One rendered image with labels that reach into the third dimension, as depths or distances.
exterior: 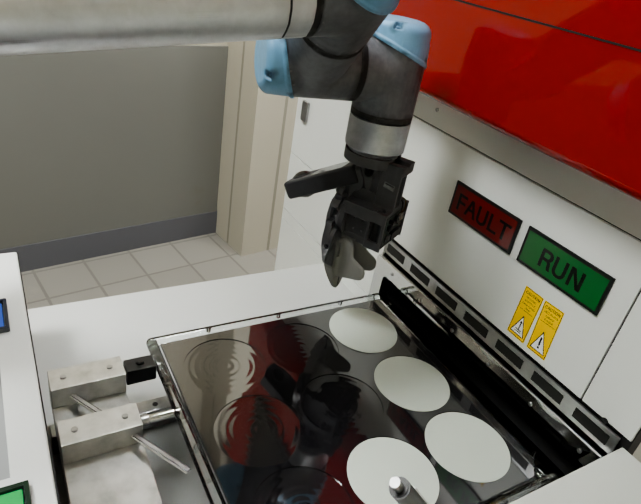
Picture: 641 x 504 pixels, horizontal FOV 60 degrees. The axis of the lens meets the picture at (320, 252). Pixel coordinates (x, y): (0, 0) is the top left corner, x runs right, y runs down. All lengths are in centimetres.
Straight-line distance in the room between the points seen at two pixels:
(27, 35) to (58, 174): 197
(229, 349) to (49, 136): 171
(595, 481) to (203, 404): 42
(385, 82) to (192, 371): 41
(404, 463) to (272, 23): 46
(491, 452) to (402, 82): 43
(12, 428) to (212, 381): 23
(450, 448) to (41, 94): 194
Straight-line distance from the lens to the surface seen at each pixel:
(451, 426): 71
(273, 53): 59
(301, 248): 118
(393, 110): 65
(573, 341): 70
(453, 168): 79
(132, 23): 45
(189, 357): 73
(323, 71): 58
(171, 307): 94
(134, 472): 64
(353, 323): 82
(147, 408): 74
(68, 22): 45
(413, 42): 64
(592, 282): 66
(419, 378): 76
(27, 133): 232
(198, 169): 263
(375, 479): 63
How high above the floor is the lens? 138
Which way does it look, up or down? 30 degrees down
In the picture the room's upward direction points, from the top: 10 degrees clockwise
